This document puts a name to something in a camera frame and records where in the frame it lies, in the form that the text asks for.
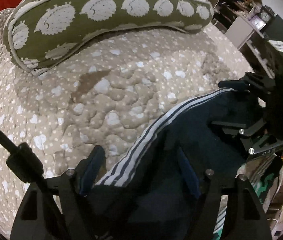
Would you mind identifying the navy striped pants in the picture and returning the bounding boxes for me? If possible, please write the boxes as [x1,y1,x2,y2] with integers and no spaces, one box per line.
[81,87,282,240]

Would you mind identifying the white shelf unit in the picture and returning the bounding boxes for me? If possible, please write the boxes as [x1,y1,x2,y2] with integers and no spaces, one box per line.
[212,0,274,77]

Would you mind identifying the beige spotted quilt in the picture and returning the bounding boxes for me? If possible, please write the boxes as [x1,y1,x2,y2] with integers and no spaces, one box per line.
[0,8,255,239]

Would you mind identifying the olive hedgehog print pillow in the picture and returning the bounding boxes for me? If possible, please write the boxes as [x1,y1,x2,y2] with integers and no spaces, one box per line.
[3,0,214,76]

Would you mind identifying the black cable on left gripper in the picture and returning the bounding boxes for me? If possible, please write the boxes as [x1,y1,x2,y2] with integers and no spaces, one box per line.
[0,115,65,240]

